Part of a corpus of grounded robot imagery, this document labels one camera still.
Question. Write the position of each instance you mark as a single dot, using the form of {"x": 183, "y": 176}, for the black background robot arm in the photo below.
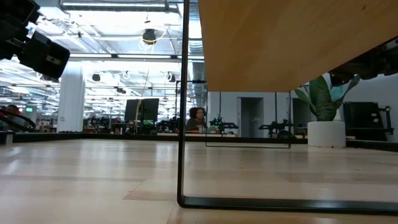
{"x": 275, "y": 127}
{"x": 222, "y": 125}

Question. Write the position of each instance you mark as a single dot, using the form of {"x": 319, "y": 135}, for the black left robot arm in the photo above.
{"x": 40, "y": 56}

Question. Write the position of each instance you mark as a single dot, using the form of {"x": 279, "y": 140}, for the wooden shelf with black legs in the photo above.
{"x": 280, "y": 46}

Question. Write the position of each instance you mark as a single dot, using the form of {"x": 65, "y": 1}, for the person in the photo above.
{"x": 196, "y": 119}

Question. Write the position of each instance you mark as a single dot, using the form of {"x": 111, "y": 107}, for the black computer monitor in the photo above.
{"x": 149, "y": 109}

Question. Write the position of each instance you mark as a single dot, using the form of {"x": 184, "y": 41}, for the black ceiling-hung device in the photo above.
{"x": 149, "y": 36}

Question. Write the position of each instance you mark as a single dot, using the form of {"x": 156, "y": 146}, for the white building column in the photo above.
{"x": 71, "y": 99}

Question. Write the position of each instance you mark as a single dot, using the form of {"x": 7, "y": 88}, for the potted plant in white pot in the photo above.
{"x": 326, "y": 133}

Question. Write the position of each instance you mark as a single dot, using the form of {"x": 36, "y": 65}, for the black equipment rack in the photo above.
{"x": 363, "y": 118}

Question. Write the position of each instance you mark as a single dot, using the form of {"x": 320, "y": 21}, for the black aluminium table frame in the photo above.
{"x": 93, "y": 137}

